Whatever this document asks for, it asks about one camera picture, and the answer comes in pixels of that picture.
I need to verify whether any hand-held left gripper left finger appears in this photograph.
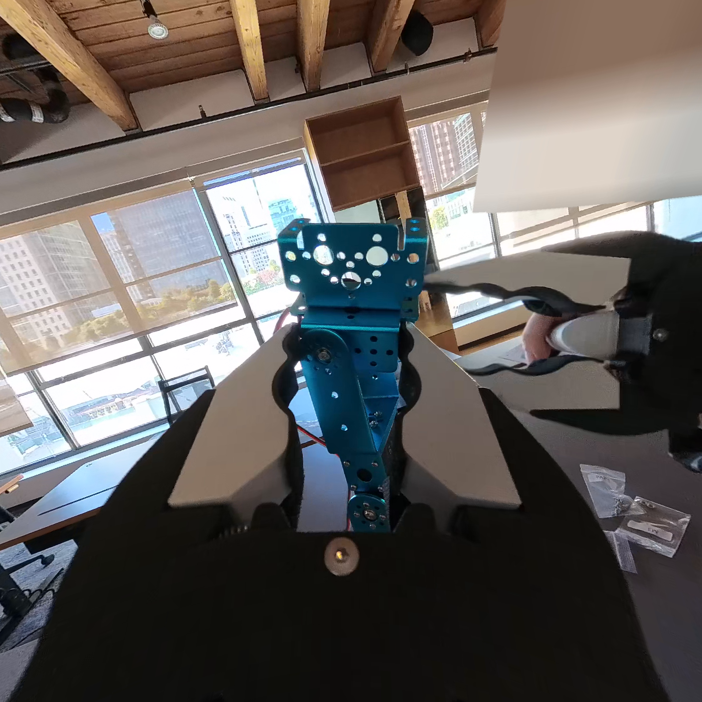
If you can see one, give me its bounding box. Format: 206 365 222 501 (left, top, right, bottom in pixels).
167 324 305 530

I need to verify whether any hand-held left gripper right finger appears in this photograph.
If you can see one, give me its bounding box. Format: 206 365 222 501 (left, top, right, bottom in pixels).
395 324 522 527

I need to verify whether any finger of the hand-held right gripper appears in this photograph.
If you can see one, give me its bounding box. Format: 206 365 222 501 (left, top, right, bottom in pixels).
425 253 633 318
469 354 623 413

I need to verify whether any blue hobby robot arm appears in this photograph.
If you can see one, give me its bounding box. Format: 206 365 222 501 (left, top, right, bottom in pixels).
296 321 413 534

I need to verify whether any wooden side desk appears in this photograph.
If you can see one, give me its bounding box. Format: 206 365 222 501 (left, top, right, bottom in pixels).
0 438 161 550

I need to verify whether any grey desk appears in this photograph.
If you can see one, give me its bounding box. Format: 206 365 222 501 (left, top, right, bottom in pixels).
291 348 702 702

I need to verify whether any person's right hand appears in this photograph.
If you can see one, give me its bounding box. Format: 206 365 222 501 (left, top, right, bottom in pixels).
521 314 556 365

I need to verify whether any small clear plastic bag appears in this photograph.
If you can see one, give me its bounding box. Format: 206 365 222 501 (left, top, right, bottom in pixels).
603 529 638 574
580 464 627 520

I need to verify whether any window with roller shades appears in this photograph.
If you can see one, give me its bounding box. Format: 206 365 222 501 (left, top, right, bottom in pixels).
407 110 702 331

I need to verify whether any long clear plastic bag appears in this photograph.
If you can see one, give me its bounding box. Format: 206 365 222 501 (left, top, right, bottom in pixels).
616 496 692 558

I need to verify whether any city view window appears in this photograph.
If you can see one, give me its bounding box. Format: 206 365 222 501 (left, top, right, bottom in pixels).
0 158 325 475

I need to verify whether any black ceiling fixture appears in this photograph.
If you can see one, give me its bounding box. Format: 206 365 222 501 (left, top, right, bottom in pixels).
400 10 435 57

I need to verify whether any black ceiling pipe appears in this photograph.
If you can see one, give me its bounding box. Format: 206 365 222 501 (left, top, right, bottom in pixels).
0 32 71 125

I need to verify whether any ceiling spot light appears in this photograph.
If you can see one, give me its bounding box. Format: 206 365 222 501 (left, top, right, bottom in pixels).
141 0 171 41

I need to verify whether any black frame chair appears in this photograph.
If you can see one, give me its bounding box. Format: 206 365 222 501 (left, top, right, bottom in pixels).
158 366 216 427

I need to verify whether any red white servo cable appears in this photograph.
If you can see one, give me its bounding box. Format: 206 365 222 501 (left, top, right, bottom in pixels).
273 309 354 532

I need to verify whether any wooden wall shelf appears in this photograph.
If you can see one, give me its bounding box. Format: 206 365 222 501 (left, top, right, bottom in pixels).
303 96 421 213

